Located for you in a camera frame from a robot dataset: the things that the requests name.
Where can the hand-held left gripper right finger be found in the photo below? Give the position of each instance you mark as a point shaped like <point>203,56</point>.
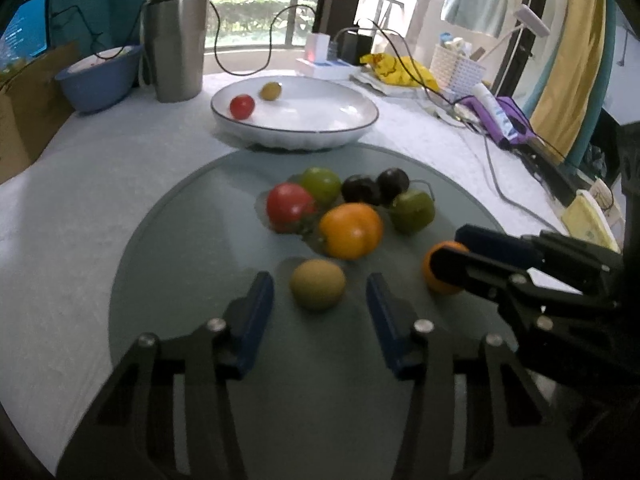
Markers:
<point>382,317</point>

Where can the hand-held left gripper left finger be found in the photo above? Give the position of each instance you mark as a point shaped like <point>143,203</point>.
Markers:
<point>257,310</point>

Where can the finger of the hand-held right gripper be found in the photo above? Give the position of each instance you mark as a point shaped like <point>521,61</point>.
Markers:
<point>495,244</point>
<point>452,265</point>

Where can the small orange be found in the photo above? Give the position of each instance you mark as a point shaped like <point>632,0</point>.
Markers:
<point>440,288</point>

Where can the brown kiwi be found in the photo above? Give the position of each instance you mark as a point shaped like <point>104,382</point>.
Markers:
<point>318,285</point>

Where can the green tomato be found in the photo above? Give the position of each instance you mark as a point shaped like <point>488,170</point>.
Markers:
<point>412,211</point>
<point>321,185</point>

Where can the orange tomato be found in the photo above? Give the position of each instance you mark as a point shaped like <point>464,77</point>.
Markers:
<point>351,230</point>

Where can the dark plum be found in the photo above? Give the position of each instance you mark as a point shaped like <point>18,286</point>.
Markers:
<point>361,189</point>
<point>393,182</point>

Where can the large red tomato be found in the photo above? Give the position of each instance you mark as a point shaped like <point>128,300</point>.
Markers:
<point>289,206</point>

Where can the white plate with dark rim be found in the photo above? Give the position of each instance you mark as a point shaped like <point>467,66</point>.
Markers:
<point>310,110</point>

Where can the round grey glass turntable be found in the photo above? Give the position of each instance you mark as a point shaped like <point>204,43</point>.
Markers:
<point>200,270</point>

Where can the yellow packet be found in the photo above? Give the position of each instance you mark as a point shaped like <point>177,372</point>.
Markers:
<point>590,222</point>

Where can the purple cloth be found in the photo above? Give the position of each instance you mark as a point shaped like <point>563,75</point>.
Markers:
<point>515,115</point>

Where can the white and blue tube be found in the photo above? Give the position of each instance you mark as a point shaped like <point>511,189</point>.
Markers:
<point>495,110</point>

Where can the white perforated basket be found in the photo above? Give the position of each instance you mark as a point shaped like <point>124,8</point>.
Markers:
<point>455,72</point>

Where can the yellow plastic bag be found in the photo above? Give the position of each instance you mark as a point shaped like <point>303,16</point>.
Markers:
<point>400,72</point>

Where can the white flat package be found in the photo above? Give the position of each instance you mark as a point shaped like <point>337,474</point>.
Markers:
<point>370,84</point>

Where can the printed packet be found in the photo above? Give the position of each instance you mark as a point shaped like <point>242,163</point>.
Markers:
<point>461,47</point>

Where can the yellow curtain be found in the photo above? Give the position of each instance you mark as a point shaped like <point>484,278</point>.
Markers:
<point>575,60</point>

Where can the small red cherry tomato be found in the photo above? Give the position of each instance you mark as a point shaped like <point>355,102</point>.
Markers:
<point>242,106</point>

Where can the blue bottle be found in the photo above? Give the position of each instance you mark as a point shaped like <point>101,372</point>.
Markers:
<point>445,39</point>

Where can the small yellow fruit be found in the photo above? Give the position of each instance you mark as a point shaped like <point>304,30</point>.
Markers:
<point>270,91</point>

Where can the white desk lamp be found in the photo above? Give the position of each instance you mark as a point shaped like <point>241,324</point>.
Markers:
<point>532,20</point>

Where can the white power strip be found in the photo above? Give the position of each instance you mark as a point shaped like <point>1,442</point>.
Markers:
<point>325,69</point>

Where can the black power adapter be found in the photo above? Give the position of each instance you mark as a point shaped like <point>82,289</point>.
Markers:
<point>356,46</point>

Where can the white charger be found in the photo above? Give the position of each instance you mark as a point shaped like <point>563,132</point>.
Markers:
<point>317,47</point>

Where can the blue bowl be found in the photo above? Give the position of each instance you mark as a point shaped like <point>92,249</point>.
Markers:
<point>100,87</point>

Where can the stainless steel tumbler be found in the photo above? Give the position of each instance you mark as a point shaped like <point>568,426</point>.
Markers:
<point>177,45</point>

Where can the white bowl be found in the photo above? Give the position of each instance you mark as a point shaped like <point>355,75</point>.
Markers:
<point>100,57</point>

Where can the cardboard box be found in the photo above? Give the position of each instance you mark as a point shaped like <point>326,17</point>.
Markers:
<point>35,110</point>

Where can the tablet with blue screen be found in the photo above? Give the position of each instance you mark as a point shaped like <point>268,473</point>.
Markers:
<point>25,35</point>

